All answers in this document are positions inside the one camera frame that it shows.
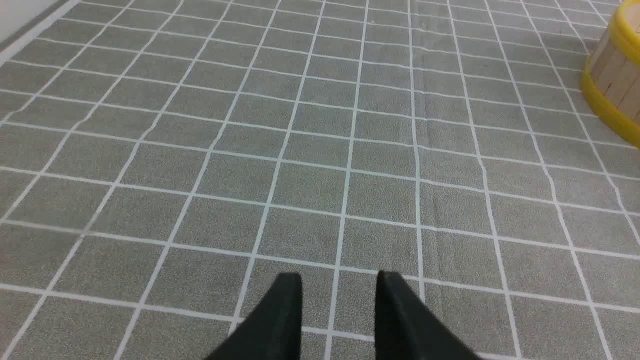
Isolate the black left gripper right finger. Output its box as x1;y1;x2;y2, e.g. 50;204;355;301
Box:
375;271;480;360

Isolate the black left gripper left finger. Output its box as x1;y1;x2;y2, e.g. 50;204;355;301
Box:
206;272;303;360

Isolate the grey checked tablecloth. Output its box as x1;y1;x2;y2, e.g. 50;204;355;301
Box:
0;0;640;360

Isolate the bamboo steamer basket yellow rim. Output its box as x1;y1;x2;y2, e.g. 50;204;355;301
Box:
580;0;640;148

